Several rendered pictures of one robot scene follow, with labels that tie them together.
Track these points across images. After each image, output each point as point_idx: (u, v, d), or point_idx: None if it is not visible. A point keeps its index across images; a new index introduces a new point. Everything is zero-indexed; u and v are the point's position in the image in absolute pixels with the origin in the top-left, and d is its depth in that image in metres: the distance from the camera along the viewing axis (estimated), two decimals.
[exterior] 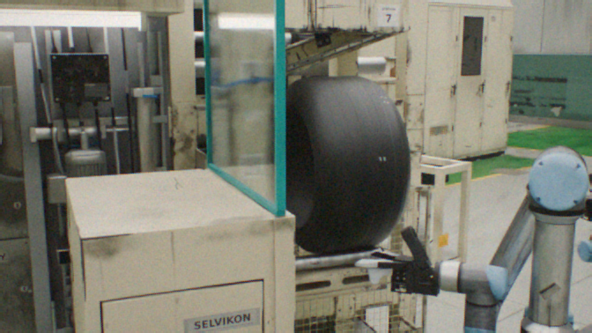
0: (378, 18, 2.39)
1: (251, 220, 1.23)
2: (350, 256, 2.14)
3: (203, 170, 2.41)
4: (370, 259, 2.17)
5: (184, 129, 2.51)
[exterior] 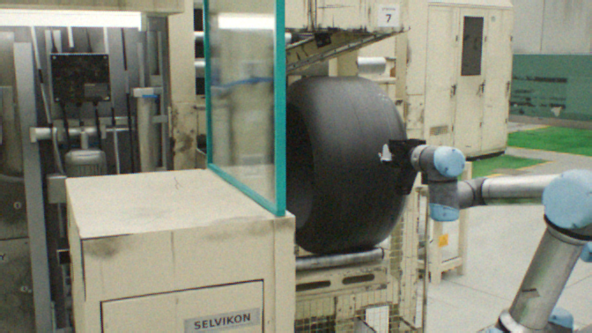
0: (378, 18, 2.39)
1: (251, 220, 1.23)
2: (350, 256, 2.14)
3: (203, 170, 2.41)
4: (370, 259, 2.17)
5: (184, 129, 2.51)
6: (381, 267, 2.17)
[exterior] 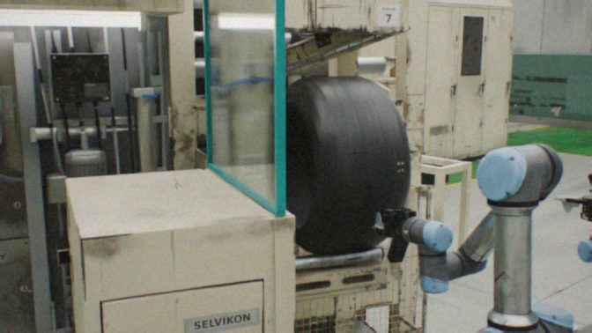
0: (378, 18, 2.39)
1: (251, 220, 1.23)
2: (348, 263, 2.16)
3: (203, 170, 2.41)
4: None
5: (184, 129, 2.51)
6: (381, 267, 2.17)
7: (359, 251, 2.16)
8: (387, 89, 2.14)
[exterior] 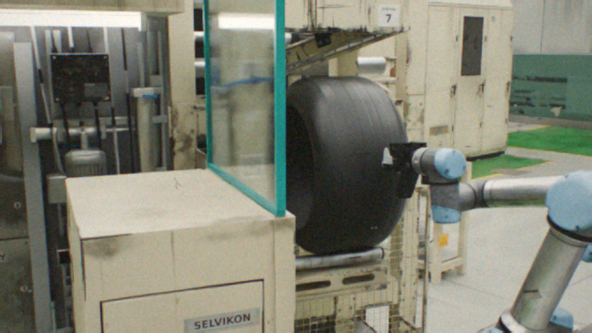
0: (378, 18, 2.39)
1: (251, 220, 1.23)
2: (348, 263, 2.15)
3: (203, 170, 2.41)
4: None
5: (184, 129, 2.51)
6: (381, 267, 2.17)
7: (359, 250, 2.16)
8: (388, 89, 2.14)
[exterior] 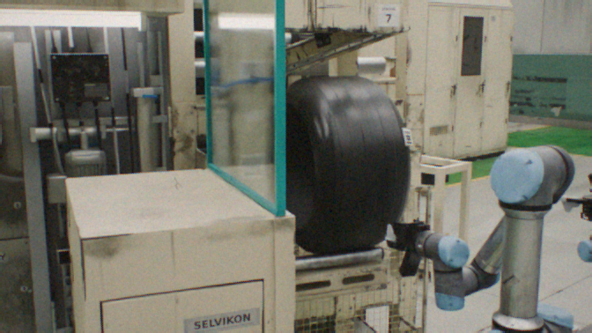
0: (378, 18, 2.39)
1: (251, 220, 1.23)
2: None
3: (203, 170, 2.41)
4: None
5: (184, 129, 2.51)
6: (381, 267, 2.17)
7: (361, 258, 2.15)
8: (410, 143, 2.03)
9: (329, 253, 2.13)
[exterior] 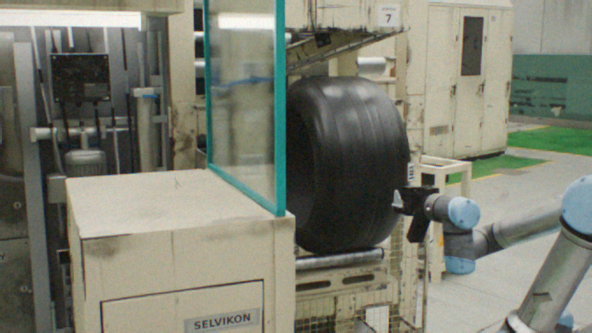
0: (378, 18, 2.39)
1: (251, 220, 1.23)
2: None
3: (203, 170, 2.41)
4: None
5: (184, 129, 2.51)
6: (381, 267, 2.17)
7: (360, 261, 2.16)
8: (412, 177, 2.03)
9: (329, 255, 2.12)
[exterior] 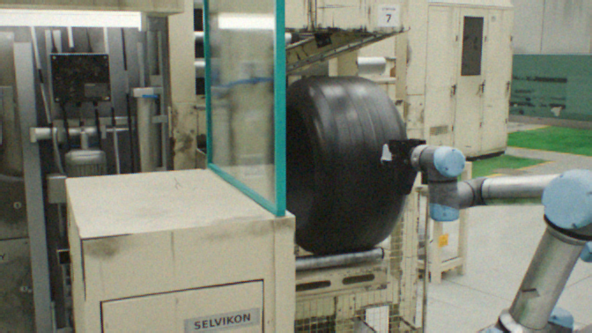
0: (378, 18, 2.39)
1: (251, 220, 1.23)
2: None
3: (203, 170, 2.41)
4: None
5: (184, 129, 2.51)
6: (381, 267, 2.17)
7: (360, 261, 2.16)
8: None
9: (329, 255, 2.12)
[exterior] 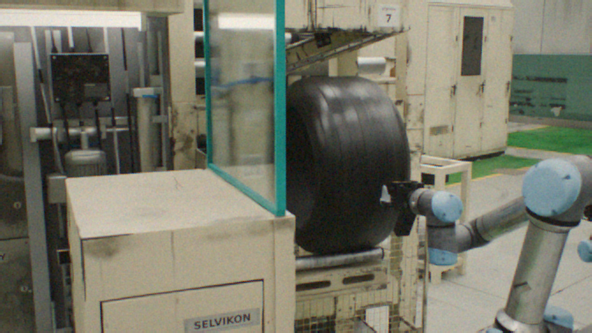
0: (378, 18, 2.39)
1: (251, 220, 1.23)
2: None
3: (203, 170, 2.41)
4: (366, 247, 2.19)
5: (184, 129, 2.51)
6: (381, 267, 2.17)
7: (359, 262, 2.17)
8: None
9: (330, 259, 2.11)
